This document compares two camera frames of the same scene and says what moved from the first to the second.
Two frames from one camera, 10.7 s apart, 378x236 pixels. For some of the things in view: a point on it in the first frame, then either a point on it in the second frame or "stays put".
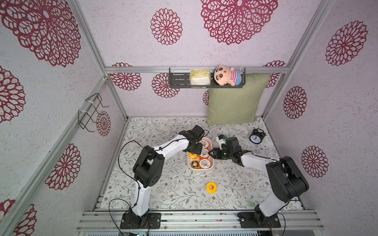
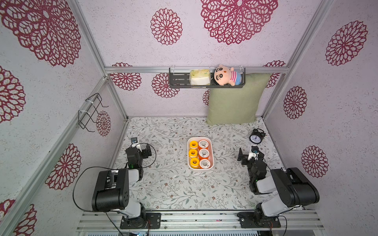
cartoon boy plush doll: x=223 y=75 stays put
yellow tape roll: x=193 y=156 stays put
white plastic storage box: x=204 y=161 stays put
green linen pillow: x=237 y=105 stays put
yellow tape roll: x=211 y=188 → x=194 y=162
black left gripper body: x=196 y=150 → x=143 y=154
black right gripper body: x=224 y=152 → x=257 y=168
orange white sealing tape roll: x=204 y=163 stays put
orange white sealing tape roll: x=204 y=153 stays put
